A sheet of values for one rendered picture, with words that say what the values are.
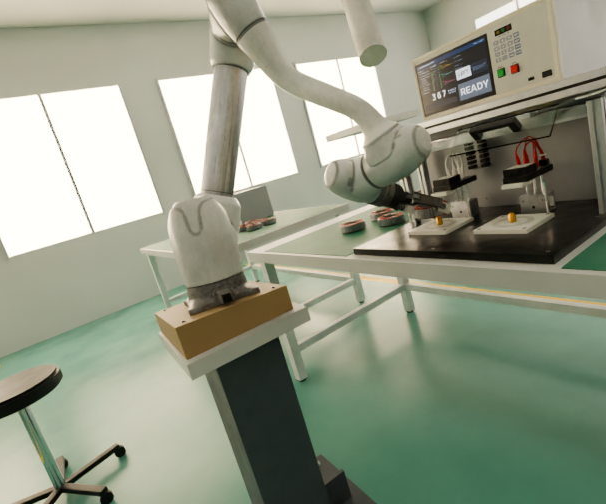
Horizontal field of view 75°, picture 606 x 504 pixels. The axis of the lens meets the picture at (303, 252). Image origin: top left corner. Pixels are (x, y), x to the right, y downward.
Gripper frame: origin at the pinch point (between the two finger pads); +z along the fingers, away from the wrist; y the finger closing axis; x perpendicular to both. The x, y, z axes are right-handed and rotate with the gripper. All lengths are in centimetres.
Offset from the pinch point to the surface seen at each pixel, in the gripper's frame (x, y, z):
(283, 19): 360, -448, 144
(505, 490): -82, 20, 27
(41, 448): -115, -111, -86
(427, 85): 41.2, -4.1, -5.0
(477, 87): 36.0, 12.8, -2.1
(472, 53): 44.4, 13.1, -6.8
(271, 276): -30, -89, -3
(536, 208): 2.5, 24.9, 16.1
